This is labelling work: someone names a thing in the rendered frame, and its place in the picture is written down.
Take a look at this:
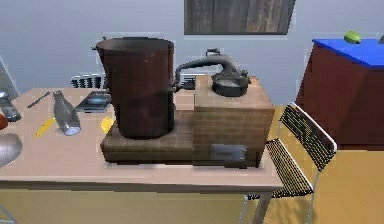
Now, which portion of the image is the yellow round fruit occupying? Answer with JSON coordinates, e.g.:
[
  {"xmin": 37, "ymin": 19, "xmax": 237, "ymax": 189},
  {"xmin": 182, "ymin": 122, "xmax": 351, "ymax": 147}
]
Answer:
[{"xmin": 100, "ymin": 116, "xmax": 115, "ymax": 135}]

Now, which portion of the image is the brown coffee machine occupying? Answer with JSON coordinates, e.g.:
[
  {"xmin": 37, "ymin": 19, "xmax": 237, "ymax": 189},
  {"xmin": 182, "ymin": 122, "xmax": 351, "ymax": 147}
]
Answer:
[{"xmin": 92, "ymin": 36, "xmax": 276, "ymax": 169}]

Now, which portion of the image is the wooden framed picture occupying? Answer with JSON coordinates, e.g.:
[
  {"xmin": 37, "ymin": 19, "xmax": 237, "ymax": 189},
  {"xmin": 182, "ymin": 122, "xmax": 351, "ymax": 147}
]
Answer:
[{"xmin": 183, "ymin": 0, "xmax": 297, "ymax": 36}]

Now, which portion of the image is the black mesh chair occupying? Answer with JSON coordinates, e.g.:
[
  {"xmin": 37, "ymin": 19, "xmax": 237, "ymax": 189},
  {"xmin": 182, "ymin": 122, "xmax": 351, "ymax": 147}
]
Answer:
[{"xmin": 238, "ymin": 101, "xmax": 338, "ymax": 224}]

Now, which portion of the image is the grey glass bottle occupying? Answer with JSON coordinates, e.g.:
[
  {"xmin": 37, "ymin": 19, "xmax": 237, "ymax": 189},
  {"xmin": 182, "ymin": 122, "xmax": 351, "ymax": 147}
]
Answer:
[{"xmin": 52, "ymin": 89, "xmax": 82, "ymax": 137}]

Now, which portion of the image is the beige wooden table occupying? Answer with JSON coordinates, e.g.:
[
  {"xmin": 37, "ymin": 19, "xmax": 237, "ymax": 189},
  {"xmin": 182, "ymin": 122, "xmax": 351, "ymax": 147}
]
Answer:
[{"xmin": 0, "ymin": 87, "xmax": 284, "ymax": 224}]

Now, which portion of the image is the dark red cabinet blue top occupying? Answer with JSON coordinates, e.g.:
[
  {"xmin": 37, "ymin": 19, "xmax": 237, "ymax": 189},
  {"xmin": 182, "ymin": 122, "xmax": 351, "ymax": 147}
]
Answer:
[{"xmin": 295, "ymin": 38, "xmax": 384, "ymax": 151}]

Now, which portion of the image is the black knife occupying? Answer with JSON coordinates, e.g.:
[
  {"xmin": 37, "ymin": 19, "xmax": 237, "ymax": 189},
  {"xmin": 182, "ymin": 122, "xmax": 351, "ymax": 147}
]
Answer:
[{"xmin": 26, "ymin": 91, "xmax": 51, "ymax": 109}]

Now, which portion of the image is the green apple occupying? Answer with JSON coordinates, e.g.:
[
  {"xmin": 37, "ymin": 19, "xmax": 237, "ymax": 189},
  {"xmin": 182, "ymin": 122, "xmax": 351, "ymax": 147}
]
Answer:
[{"xmin": 343, "ymin": 30, "xmax": 363, "ymax": 45}]

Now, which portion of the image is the grey metal bowl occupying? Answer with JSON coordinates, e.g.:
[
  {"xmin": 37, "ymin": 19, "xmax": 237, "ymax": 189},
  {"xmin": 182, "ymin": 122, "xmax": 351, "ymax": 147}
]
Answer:
[{"xmin": 0, "ymin": 133, "xmax": 24, "ymax": 169}]

